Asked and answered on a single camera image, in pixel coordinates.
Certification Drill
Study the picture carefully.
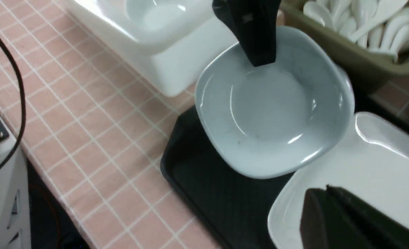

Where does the small white bowl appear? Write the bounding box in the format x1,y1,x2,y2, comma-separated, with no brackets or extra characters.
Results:
195,26,355,179

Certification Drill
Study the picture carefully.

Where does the pink checkered tablecloth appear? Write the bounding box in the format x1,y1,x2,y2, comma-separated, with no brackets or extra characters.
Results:
0,0,409,249

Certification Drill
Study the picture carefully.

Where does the black serving tray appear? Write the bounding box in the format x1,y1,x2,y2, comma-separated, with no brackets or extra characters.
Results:
160,86,409,249

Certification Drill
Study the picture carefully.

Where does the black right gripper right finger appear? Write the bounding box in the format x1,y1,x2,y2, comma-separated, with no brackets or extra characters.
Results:
299,185,409,249

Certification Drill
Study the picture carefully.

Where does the black cable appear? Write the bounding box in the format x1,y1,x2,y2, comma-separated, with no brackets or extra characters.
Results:
0,17,27,187

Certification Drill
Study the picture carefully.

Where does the large white plastic tub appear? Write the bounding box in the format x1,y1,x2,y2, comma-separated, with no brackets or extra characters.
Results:
66,0,237,97

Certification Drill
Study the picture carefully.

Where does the stack of small white bowls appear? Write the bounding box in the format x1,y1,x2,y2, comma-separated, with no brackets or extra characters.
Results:
126,0,211,31

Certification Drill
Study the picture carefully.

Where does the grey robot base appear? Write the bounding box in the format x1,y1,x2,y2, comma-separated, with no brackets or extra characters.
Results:
0,99,32,249

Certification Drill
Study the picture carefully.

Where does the large white rectangular plate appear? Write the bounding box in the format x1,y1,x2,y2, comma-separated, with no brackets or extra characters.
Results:
268,112,409,249

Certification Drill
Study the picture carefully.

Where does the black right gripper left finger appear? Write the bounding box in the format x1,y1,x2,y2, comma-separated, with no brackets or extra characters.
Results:
212,0,281,67

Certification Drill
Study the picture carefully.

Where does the olive green plastic bin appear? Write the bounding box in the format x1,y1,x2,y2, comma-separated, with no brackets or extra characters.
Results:
280,0,409,92

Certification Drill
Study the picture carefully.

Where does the pile of white spoons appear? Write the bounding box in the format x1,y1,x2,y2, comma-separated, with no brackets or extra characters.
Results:
303,0,409,63

